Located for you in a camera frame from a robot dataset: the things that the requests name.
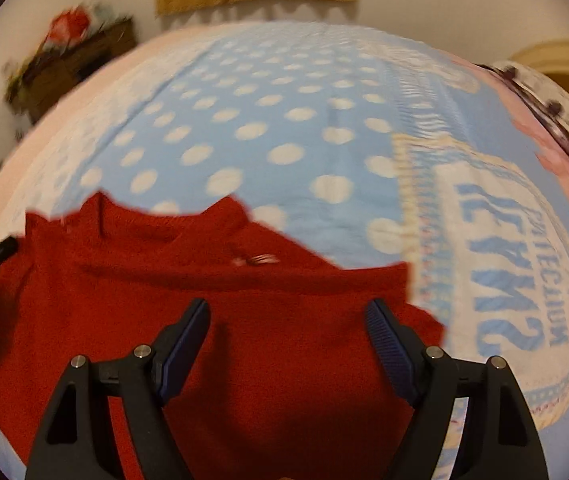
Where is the dark wooden desk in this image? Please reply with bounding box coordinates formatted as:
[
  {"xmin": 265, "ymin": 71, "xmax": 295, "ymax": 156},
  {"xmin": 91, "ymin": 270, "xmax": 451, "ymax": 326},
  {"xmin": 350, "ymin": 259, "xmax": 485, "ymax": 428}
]
[{"xmin": 4, "ymin": 17, "xmax": 138, "ymax": 123}]

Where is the cream wooden headboard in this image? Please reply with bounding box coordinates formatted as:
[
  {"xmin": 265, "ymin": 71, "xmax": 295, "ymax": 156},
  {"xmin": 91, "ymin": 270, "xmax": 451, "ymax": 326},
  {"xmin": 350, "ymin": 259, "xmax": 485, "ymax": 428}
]
[{"xmin": 507, "ymin": 40, "xmax": 569, "ymax": 126}]

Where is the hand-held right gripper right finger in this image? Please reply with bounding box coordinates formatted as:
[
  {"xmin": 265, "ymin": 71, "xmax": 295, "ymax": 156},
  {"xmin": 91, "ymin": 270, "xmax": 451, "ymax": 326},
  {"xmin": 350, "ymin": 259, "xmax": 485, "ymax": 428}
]
[{"xmin": 364, "ymin": 298, "xmax": 550, "ymax": 480}]

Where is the white patterned pillow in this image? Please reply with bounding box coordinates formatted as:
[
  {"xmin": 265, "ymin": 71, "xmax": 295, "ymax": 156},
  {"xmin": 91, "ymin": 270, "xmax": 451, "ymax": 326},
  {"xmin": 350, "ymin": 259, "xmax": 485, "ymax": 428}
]
[{"xmin": 484, "ymin": 60, "xmax": 569, "ymax": 181}]

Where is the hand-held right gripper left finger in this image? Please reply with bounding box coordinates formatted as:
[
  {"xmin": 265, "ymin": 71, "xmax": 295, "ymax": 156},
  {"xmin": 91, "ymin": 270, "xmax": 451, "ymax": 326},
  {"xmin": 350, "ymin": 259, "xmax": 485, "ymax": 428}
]
[{"xmin": 24, "ymin": 298, "xmax": 211, "ymax": 480}]

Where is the red embroidered sweater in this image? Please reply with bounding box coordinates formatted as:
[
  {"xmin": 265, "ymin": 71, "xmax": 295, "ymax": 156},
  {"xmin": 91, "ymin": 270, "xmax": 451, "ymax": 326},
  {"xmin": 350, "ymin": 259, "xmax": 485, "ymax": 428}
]
[{"xmin": 0, "ymin": 191, "xmax": 447, "ymax": 480}]

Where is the bed with polka dot sheet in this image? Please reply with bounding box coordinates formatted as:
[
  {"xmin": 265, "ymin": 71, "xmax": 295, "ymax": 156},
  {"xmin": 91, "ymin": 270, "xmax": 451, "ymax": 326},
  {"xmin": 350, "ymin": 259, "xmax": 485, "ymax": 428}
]
[{"xmin": 0, "ymin": 22, "xmax": 569, "ymax": 480}]

